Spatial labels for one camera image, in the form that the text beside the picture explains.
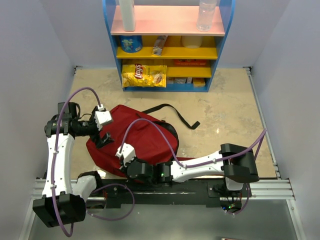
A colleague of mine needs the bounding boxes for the red flat snack box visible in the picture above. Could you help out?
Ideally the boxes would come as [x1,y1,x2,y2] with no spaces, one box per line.
[173,59,208,67]

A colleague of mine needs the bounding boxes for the blue snack canister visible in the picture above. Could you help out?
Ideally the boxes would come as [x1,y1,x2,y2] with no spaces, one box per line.
[119,35,143,54]

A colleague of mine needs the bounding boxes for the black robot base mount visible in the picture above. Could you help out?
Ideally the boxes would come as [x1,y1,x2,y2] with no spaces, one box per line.
[86,178,252,210]

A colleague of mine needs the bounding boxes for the yellow small box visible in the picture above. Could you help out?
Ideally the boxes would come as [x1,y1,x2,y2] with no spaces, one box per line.
[192,77,206,88]

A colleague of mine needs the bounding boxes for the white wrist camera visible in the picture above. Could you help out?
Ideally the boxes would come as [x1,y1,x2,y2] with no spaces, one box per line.
[94,104,113,131]
[115,143,136,166]

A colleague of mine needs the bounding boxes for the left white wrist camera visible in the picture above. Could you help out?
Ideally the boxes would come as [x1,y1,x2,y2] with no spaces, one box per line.
[94,104,113,131]

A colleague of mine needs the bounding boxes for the brown wrapped snack bar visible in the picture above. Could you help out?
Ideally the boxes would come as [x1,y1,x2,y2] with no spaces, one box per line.
[151,35,168,56]

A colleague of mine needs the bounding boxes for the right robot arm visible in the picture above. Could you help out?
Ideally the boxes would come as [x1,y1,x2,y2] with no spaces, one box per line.
[115,143,260,197]

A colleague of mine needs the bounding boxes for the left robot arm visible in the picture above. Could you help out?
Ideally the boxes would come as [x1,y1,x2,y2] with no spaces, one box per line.
[32,102,113,228]

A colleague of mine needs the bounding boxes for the yellow Lays chips bag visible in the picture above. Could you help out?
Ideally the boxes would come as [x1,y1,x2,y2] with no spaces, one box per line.
[121,63,167,88]

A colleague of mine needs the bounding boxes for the blue shelf unit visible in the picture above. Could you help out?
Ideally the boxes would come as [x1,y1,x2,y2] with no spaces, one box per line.
[102,0,236,92]

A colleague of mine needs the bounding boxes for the white small carton boxes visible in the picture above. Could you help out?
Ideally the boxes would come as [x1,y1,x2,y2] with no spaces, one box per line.
[166,77,193,84]

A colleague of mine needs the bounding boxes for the red backpack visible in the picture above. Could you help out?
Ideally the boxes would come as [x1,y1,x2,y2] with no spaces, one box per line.
[86,103,226,180]

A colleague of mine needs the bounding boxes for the white tall bottle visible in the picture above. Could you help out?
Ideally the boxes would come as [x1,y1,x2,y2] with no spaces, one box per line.
[119,0,136,32]

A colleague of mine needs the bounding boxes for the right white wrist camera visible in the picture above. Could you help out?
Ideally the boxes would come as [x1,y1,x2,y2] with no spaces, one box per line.
[115,143,136,166]

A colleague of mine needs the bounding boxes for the cream white jar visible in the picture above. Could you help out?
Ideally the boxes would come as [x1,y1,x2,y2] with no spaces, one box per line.
[181,35,203,49]

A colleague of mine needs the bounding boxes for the clear plastic water bottle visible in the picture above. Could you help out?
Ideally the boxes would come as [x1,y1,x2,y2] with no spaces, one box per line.
[196,0,218,32]

